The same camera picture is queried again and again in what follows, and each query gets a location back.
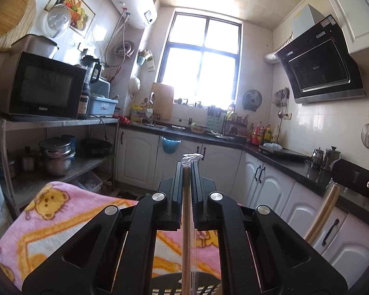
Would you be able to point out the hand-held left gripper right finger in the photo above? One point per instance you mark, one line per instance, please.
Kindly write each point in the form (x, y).
(195, 190)

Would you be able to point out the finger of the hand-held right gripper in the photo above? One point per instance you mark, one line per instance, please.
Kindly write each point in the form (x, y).
(356, 178)

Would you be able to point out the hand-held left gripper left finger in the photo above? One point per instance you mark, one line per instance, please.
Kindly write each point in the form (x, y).
(178, 196)

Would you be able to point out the wooden chopsticks pair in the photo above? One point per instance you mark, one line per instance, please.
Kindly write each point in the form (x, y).
(324, 209)
(187, 236)

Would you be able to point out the black plastic utensil basket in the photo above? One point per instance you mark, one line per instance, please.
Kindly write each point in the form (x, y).
(169, 282)

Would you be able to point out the hanging kitchen utensils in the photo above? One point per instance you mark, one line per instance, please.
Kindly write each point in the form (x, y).
(282, 98)

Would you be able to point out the blue hanging bin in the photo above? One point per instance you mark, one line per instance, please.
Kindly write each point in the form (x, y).
(171, 146)

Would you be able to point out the white base cabinet run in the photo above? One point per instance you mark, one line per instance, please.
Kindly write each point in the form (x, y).
(276, 190)
(141, 159)

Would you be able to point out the black cooktop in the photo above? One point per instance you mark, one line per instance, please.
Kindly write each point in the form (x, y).
(289, 154)

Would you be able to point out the pale green knife holder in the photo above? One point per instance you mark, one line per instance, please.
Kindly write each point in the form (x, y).
(215, 119)

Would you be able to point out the red sauce bottle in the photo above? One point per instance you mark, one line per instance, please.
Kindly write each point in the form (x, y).
(257, 133)

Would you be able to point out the clear plastic bag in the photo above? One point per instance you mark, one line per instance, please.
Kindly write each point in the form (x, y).
(272, 146)

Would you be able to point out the yellow oil bottle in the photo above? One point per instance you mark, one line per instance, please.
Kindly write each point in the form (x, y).
(267, 135)

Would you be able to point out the dark wok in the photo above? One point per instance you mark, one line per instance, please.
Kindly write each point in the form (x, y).
(95, 147)

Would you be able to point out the wooden cutting board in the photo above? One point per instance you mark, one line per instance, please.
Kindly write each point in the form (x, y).
(163, 98)

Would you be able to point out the black range hood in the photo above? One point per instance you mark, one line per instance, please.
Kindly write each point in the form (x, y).
(319, 67)

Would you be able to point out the blue plastic dish box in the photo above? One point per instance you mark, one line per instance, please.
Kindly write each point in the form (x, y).
(103, 106)

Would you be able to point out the stainless steel pot stack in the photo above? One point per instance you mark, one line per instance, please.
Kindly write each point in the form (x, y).
(57, 159)

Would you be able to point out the pink bear printed blanket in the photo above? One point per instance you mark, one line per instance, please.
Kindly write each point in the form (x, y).
(49, 227)

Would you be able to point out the metal shelf rack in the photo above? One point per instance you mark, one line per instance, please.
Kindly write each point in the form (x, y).
(58, 123)

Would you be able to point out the kitchen window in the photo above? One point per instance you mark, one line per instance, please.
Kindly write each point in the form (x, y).
(200, 48)

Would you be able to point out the small steel pot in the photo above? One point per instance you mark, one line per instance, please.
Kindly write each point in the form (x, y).
(27, 161)

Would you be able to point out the black blender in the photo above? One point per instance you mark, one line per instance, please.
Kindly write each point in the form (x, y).
(90, 67)

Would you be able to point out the white upper cabinet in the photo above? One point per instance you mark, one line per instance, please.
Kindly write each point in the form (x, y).
(356, 12)

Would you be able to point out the black microwave oven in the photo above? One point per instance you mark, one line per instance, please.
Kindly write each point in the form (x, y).
(46, 86)

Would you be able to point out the white water heater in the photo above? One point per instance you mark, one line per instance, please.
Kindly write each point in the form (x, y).
(129, 0)

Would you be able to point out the metal box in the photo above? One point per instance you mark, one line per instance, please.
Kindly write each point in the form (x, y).
(37, 46)

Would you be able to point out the glass pot lid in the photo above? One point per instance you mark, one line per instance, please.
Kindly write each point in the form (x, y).
(59, 20)

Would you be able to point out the round woven mat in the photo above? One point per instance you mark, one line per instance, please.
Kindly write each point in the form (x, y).
(9, 12)

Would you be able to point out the round wall fan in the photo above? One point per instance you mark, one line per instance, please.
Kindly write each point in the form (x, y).
(251, 100)

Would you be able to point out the teal wall holder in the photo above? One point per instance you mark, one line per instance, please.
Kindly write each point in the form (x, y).
(143, 60)

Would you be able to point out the silver vent duct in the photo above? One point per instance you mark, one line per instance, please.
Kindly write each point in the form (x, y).
(270, 57)

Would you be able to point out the fruit wall poster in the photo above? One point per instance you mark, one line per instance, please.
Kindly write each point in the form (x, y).
(77, 6)

